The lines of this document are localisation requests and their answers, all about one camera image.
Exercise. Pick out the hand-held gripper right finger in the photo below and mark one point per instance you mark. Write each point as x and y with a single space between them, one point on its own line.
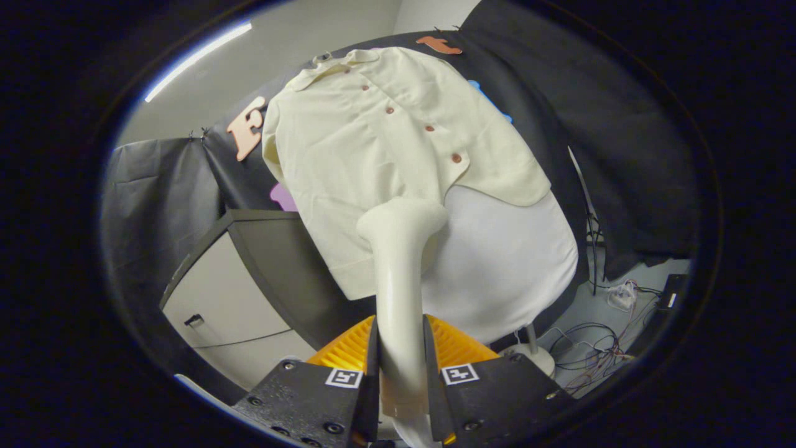
497 398

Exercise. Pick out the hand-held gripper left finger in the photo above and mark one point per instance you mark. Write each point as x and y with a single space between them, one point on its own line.
305 404

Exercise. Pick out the cream button-up shirt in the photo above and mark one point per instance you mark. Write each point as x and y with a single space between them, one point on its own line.
348 162

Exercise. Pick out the white clothes hanger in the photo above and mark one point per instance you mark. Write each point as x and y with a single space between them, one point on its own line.
322 57

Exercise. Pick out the white round stand base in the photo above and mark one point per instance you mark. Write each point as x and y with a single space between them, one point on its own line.
538 359

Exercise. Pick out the grey cabinet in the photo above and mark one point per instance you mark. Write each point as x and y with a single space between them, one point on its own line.
217 292

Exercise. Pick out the black box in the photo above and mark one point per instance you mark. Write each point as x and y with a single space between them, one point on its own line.
670 289

